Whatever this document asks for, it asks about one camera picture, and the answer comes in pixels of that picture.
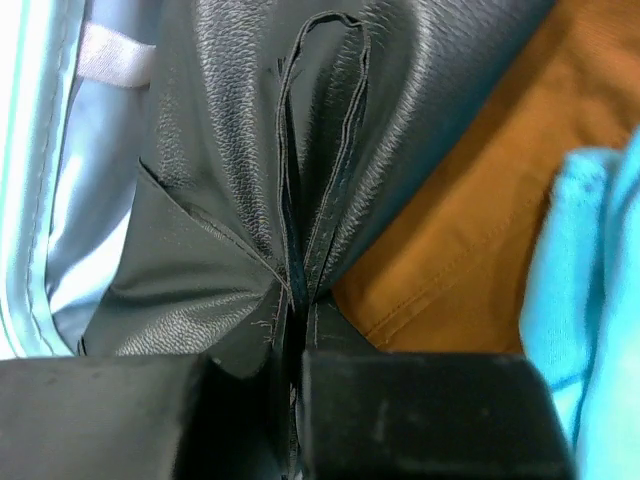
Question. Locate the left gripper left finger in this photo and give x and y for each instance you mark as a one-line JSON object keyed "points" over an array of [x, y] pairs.
{"points": [[103, 418]]}

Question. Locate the brown shorts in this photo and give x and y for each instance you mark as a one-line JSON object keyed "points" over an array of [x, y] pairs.
{"points": [[449, 273]]}

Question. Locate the black leather pouch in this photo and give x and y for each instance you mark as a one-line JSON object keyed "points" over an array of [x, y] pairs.
{"points": [[283, 138]]}

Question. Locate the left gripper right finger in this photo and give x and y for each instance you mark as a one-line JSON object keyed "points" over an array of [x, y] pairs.
{"points": [[429, 416]]}

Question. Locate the light blue shirt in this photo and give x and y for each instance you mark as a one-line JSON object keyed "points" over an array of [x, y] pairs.
{"points": [[579, 322]]}

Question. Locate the light blue suitcase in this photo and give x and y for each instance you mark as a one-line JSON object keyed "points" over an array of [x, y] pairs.
{"points": [[74, 86]]}

